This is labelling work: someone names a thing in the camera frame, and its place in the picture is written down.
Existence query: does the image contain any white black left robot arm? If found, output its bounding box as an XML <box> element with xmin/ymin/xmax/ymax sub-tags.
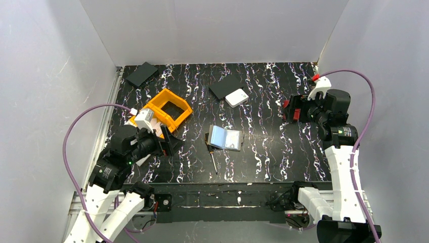
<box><xmin>65</xmin><ymin>125</ymin><xmax>184</xmax><ymax>242</ymax></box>

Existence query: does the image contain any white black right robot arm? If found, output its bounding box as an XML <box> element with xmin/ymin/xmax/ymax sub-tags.
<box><xmin>281</xmin><ymin>89</ymin><xmax>382</xmax><ymax>242</ymax></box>

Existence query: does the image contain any red leather card holder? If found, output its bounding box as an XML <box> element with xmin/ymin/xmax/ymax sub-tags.
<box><xmin>282</xmin><ymin>100</ymin><xmax>289</xmax><ymax>122</ymax></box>

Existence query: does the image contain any white VIP credit card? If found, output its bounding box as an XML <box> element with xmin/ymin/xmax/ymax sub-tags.
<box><xmin>225</xmin><ymin>130</ymin><xmax>241</xmax><ymax>151</ymax></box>

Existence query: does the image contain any yellow plastic bin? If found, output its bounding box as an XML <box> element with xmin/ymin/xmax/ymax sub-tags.
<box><xmin>140</xmin><ymin>89</ymin><xmax>193</xmax><ymax>138</ymax></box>

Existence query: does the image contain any yellow black screwdriver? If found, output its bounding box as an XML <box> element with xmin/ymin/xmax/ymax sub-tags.
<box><xmin>204</xmin><ymin>133</ymin><xmax>218</xmax><ymax>175</ymax></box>

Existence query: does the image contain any black flat box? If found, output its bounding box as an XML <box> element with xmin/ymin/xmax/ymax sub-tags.
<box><xmin>209</xmin><ymin>74</ymin><xmax>244</xmax><ymax>101</ymax></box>

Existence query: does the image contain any black flat pad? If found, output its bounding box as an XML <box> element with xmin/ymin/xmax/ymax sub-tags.
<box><xmin>125</xmin><ymin>62</ymin><xmax>159</xmax><ymax>88</ymax></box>

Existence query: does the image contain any white rectangular box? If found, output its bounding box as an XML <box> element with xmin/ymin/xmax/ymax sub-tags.
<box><xmin>225</xmin><ymin>89</ymin><xmax>248</xmax><ymax>108</ymax></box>

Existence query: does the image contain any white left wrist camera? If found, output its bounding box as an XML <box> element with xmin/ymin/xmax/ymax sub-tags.
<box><xmin>128</xmin><ymin>108</ymin><xmax>154</xmax><ymax>133</ymax></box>

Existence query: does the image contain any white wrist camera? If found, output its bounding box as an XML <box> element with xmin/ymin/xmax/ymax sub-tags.
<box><xmin>128</xmin><ymin>108</ymin><xmax>154</xmax><ymax>133</ymax></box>
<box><xmin>307</xmin><ymin>74</ymin><xmax>331</xmax><ymax>101</ymax></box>

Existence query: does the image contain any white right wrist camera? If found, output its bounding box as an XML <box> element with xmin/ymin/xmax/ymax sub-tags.
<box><xmin>307</xmin><ymin>74</ymin><xmax>331</xmax><ymax>101</ymax></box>

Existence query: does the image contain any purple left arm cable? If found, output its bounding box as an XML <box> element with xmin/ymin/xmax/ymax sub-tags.
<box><xmin>62</xmin><ymin>103</ymin><xmax>155</xmax><ymax>243</ymax></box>

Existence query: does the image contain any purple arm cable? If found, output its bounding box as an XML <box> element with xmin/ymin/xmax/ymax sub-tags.
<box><xmin>62</xmin><ymin>103</ymin><xmax>155</xmax><ymax>243</ymax></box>
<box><xmin>315</xmin><ymin>69</ymin><xmax>381</xmax><ymax>243</ymax></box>

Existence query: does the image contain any aluminium left side rail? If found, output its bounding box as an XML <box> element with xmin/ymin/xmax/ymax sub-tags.
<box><xmin>81</xmin><ymin>66</ymin><xmax>124</xmax><ymax>192</ymax></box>

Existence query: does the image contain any aluminium rail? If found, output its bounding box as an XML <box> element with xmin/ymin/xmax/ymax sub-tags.
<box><xmin>81</xmin><ymin>66</ymin><xmax>124</xmax><ymax>192</ymax></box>
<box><xmin>68</xmin><ymin>190</ymin><xmax>373</xmax><ymax>215</ymax></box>

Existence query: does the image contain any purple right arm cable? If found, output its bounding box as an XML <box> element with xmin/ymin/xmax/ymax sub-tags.
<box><xmin>315</xmin><ymin>69</ymin><xmax>381</xmax><ymax>243</ymax></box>

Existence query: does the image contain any aluminium front rail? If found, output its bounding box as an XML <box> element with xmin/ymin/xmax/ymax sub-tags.
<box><xmin>68</xmin><ymin>190</ymin><xmax>373</xmax><ymax>215</ymax></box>

